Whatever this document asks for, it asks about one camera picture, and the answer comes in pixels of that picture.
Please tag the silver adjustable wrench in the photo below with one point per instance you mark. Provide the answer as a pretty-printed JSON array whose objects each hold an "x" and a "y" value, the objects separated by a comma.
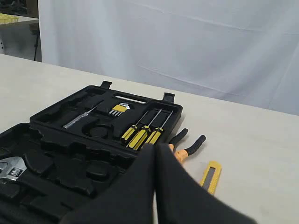
[{"x": 11, "y": 169}]

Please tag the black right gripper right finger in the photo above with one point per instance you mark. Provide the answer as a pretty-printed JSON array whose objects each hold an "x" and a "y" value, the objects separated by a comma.
[{"x": 181, "y": 200}]

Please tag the black plastic tool case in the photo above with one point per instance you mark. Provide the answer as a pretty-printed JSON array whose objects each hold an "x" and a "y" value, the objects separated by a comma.
[{"x": 70, "y": 167}]

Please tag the orange black pliers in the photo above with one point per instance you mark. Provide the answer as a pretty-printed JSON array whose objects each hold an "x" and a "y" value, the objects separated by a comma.
[{"x": 181, "y": 155}]

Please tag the yellow black screwdriver left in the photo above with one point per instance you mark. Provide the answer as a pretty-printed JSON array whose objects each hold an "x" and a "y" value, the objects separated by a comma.
[{"x": 127, "y": 135}]

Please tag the yellow tray on shelf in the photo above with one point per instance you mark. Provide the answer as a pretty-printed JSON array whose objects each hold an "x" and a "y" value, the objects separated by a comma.
[{"x": 7, "y": 18}]

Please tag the grey background shelf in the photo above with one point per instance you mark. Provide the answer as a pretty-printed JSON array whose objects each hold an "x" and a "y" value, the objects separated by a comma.
[{"x": 21, "y": 38}]

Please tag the yellow hex key set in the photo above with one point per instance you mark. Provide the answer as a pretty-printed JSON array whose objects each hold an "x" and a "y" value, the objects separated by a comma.
[{"x": 119, "y": 109}]

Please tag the yellow black screwdriver right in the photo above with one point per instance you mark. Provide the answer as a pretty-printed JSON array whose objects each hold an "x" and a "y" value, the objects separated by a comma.
[{"x": 152, "y": 139}]

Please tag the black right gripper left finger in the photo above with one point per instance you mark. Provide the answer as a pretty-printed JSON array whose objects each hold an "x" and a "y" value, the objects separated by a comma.
[{"x": 128, "y": 201}]

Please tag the white backdrop curtain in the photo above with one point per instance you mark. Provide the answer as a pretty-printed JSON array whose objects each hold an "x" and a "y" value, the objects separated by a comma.
[{"x": 244, "y": 51}]

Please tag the yellow utility knife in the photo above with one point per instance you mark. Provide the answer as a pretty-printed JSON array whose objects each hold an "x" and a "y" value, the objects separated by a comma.
[{"x": 211, "y": 177}]

